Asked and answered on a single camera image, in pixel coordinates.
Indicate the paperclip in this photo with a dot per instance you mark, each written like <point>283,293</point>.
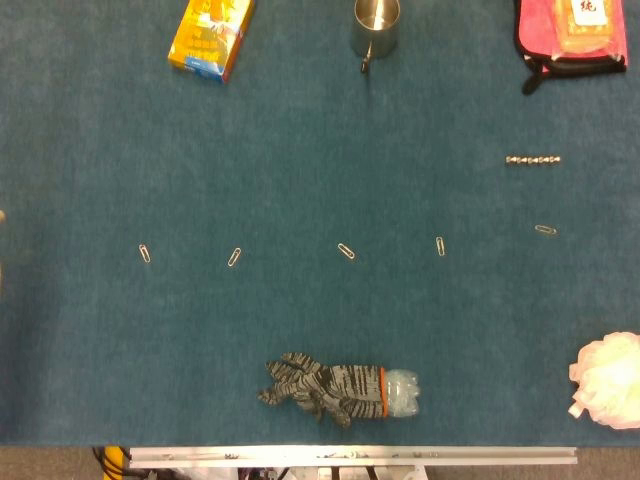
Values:
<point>440,246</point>
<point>346,251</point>
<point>145,253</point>
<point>234,257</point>
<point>545,230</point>

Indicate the small metal chain piece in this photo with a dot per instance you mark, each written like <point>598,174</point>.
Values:
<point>532,160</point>

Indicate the grey black striped glove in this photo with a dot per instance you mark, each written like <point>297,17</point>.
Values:
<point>350,390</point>

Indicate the clear crushed plastic bottle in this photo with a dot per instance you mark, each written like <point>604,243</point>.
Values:
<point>402,392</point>

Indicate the stainless steel cup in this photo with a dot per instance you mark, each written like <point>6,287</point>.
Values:
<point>375,35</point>

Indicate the yellow orange snack box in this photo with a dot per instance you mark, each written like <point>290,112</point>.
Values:
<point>210,40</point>

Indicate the pink cloth with black trim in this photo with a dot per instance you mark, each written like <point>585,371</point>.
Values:
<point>535,30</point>

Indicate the pale pink bath loofah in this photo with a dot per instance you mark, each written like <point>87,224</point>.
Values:
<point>610,380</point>

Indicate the clear bag of biscuits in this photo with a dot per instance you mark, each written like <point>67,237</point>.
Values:
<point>582,30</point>

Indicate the aluminium profile rail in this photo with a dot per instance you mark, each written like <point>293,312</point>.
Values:
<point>350,457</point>

